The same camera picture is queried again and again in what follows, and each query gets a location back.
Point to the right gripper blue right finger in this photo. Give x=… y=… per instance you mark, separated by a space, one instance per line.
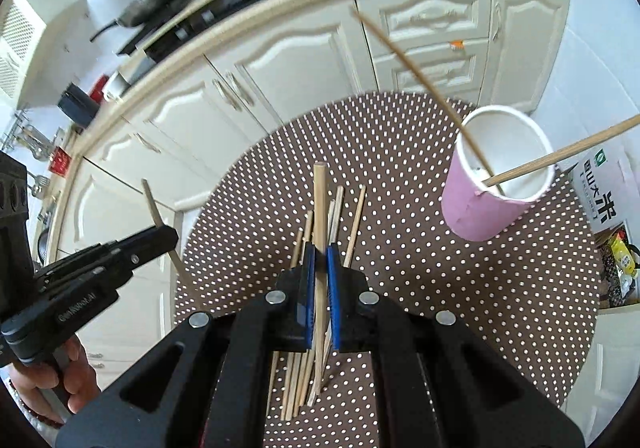
x=350 y=319

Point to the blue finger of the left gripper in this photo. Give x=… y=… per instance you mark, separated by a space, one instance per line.
x=147 y=245

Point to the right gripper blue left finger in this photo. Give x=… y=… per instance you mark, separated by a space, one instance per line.
x=295 y=322

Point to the wooden chopstick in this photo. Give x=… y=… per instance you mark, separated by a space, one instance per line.
x=350 y=251

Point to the cream lower kitchen cabinets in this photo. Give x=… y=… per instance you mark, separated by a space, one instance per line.
x=192 y=125

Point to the person's left hand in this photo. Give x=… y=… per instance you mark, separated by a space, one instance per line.
x=79 y=381

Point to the red container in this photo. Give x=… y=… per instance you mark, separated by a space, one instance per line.
x=59 y=162

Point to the brown polka dot tablecloth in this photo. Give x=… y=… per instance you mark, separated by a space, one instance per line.
x=530 y=293

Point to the black kettle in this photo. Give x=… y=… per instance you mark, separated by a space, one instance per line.
x=78 y=106

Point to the hanging utensil rack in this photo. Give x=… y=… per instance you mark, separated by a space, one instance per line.
x=21 y=133

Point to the black gas stove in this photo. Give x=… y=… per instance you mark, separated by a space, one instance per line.
x=210 y=14

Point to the cardboard box with groceries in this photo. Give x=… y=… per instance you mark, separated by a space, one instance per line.
x=619 y=277

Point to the white rice bag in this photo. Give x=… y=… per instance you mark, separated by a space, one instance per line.
x=608 y=189

